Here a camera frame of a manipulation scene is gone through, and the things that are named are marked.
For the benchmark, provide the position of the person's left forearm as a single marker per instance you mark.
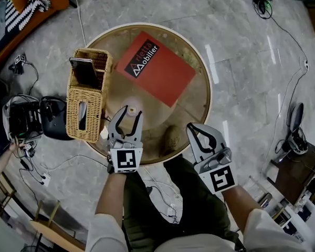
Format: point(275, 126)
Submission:
point(111, 198)

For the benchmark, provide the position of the wooden stool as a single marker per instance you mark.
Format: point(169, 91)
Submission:
point(55, 232)

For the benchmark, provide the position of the white power adapter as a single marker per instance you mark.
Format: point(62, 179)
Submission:
point(46, 179)

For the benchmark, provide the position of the round wooden table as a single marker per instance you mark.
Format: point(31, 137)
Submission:
point(197, 96)

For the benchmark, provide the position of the person's white shirt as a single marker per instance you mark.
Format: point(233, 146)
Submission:
point(262, 235)

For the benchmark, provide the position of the white power strip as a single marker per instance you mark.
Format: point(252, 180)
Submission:
point(304, 65)

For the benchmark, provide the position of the small white object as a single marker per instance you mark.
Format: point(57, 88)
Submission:
point(132, 102)

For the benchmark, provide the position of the person's grey shoe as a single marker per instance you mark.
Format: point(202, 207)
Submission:
point(171, 140)

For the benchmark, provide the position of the wooden chair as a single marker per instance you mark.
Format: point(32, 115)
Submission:
point(2, 193)

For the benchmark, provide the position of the black case on floor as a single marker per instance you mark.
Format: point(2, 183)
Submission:
point(55, 122)

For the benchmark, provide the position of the spare gripper on floor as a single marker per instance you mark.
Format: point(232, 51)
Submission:
point(29, 148)
point(19, 62)

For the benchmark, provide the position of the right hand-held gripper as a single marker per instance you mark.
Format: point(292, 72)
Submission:
point(221, 178)

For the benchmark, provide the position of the open case with equipment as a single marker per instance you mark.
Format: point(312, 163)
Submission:
point(22, 117)

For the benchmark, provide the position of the red book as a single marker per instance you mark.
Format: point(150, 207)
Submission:
point(160, 72)

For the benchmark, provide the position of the wicker tissue box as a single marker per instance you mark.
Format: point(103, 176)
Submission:
point(90, 114)

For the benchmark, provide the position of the grey open carrying case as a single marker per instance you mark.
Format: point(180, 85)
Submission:
point(296, 119)

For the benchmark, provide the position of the person's right forearm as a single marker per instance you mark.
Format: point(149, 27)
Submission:
point(241, 209)

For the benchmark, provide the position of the person's green trousers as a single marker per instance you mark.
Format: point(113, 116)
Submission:
point(194, 214)

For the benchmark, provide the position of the black white striped cushion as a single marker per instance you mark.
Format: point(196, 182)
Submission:
point(21, 14)

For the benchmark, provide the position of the dark wooden table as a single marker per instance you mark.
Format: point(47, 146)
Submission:
point(296, 174)

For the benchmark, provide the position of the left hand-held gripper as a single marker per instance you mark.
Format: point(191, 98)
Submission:
point(126, 159)

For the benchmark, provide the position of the dark smartphone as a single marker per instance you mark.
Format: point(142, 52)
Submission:
point(84, 72)

